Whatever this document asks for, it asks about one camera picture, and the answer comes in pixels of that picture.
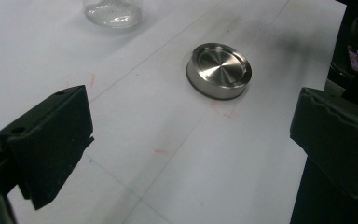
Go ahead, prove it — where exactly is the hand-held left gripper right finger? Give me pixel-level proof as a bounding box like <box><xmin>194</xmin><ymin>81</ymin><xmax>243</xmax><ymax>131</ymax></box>
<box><xmin>289</xmin><ymin>87</ymin><xmax>358</xmax><ymax>224</ymax></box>

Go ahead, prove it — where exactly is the white table sheet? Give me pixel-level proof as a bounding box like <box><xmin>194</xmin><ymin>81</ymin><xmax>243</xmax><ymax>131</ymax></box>
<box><xmin>0</xmin><ymin>0</ymin><xmax>348</xmax><ymax>224</ymax></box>

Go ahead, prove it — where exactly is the clear glass jar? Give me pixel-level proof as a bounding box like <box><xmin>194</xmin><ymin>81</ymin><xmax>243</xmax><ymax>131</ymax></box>
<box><xmin>82</xmin><ymin>0</ymin><xmax>145</xmax><ymax>30</ymax></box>

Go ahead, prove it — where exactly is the silver metal jar lid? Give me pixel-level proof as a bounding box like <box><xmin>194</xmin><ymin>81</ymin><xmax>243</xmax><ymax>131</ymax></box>
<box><xmin>185</xmin><ymin>42</ymin><xmax>253</xmax><ymax>102</ymax></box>

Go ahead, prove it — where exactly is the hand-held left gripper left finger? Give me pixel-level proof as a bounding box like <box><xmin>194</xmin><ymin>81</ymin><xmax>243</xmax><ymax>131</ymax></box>
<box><xmin>0</xmin><ymin>84</ymin><xmax>95</xmax><ymax>211</ymax></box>

